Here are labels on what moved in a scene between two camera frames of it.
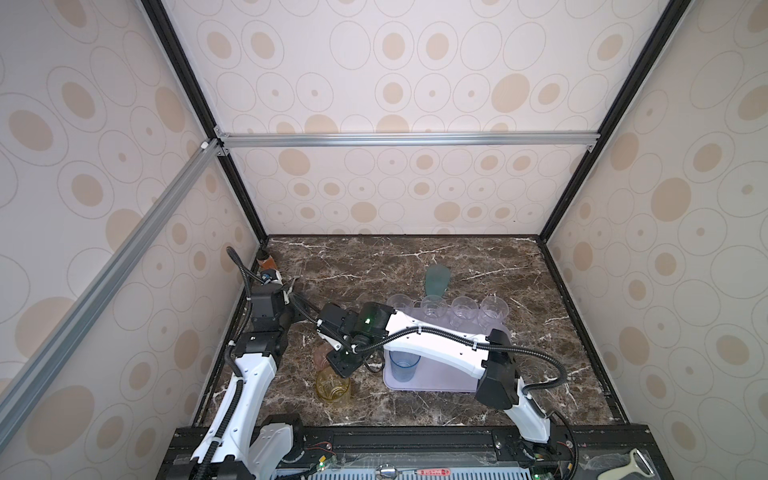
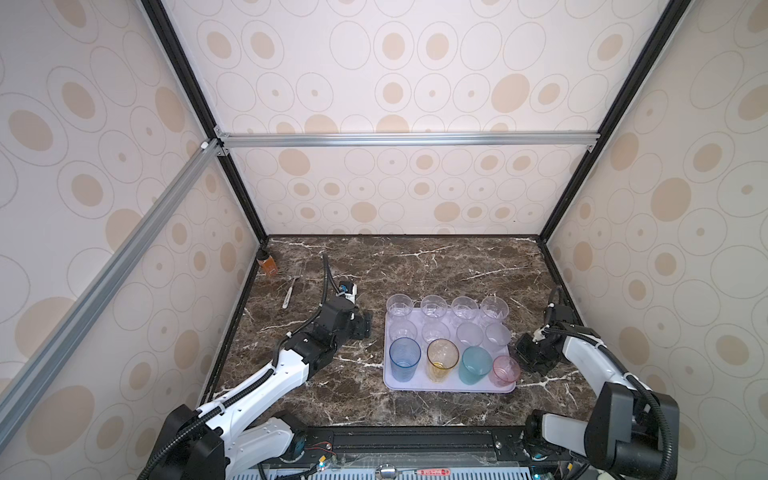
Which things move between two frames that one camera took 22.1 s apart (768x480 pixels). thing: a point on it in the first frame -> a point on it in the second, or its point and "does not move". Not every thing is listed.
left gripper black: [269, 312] -> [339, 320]
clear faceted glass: [400, 302] does not move
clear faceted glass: [464, 307] does not move
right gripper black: [341, 369] -> [522, 352]
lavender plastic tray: [436, 373] does not move
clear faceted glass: [494, 307] does not move
